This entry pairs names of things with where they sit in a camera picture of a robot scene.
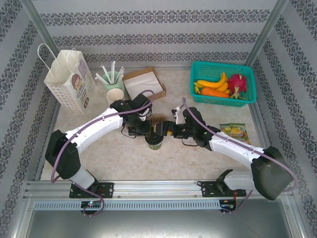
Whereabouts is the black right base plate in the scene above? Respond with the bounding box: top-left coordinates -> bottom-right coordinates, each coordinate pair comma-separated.
200,180 -> 247,198

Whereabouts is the stack of paper cups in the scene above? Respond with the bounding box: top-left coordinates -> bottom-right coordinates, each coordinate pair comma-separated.
106,89 -> 124,106

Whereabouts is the teal plastic basket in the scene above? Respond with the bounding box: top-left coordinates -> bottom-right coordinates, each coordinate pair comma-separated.
190,61 -> 258,108

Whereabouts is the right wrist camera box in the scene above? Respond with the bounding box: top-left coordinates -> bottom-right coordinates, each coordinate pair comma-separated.
171,106 -> 183,124

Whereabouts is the green straw holder cup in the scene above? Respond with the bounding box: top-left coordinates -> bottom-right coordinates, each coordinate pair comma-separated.
103,71 -> 125,94

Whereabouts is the green coffee cup black lid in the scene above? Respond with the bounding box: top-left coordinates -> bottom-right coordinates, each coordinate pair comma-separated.
145,135 -> 164,151

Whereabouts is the small left circuit board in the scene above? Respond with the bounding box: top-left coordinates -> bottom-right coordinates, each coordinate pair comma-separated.
81,200 -> 102,209

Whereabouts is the small circuit board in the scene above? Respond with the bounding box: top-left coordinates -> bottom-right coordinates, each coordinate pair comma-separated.
81,200 -> 102,209
220,200 -> 237,211

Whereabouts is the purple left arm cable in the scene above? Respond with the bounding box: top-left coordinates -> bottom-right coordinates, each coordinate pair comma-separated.
51,89 -> 156,218

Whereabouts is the grey slotted cable duct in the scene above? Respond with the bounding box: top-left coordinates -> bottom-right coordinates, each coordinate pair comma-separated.
33,200 -> 221,210

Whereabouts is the white printed paper bag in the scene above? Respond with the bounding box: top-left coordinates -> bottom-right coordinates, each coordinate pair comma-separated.
37,43 -> 97,115

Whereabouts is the green yellow candy bag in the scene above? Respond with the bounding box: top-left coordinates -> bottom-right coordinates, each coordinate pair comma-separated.
219,123 -> 251,145

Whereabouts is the aluminium frame post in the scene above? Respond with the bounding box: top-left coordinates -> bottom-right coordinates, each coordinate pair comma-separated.
21,0 -> 60,50
246,0 -> 290,66

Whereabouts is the small right circuit board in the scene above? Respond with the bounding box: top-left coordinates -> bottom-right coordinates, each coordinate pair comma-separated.
220,200 -> 237,211

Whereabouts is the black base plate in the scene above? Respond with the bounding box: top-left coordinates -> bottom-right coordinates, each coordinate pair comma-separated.
69,182 -> 114,199
200,180 -> 247,198

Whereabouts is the pink dragon fruit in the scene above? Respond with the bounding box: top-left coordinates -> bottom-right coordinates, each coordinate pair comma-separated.
227,73 -> 248,100

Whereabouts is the yellow banana bunch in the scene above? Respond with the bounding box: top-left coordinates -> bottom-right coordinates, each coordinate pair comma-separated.
194,71 -> 230,95

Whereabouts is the aluminium mounting rail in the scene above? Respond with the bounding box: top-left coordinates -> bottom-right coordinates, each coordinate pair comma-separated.
23,180 -> 294,199

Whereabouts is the brown cardboard napkin box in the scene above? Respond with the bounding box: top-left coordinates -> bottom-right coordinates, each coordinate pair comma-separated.
122,66 -> 167,101

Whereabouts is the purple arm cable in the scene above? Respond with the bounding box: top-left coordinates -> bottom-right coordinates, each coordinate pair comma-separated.
51,89 -> 156,218
182,97 -> 299,216

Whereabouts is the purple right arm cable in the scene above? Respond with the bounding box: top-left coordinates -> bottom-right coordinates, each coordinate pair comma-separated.
182,97 -> 299,216

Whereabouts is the grey metal panel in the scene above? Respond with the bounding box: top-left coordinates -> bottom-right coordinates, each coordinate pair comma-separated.
14,209 -> 305,238

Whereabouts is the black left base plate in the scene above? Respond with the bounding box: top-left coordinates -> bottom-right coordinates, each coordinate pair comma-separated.
69,182 -> 114,199

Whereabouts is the orange carrot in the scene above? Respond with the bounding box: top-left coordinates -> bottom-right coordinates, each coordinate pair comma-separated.
200,87 -> 230,98

